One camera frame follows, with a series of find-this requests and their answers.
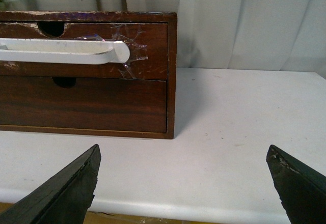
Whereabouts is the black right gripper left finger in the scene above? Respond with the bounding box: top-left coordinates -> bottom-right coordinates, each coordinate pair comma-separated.
1,144 -> 101,223

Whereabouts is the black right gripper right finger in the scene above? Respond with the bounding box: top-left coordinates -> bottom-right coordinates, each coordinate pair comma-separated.
266,145 -> 325,223

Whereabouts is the white drawer handle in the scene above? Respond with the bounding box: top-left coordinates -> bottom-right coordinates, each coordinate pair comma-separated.
1,38 -> 130,65

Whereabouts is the wooden drawer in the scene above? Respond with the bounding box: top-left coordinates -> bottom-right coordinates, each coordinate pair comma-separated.
1,76 -> 167,132
1,22 -> 168,80

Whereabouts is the brown wooden drawer cabinet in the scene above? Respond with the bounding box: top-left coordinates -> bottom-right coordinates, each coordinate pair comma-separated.
1,10 -> 177,139

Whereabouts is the white curtain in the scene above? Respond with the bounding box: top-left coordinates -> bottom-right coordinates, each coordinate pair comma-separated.
4,0 -> 325,76

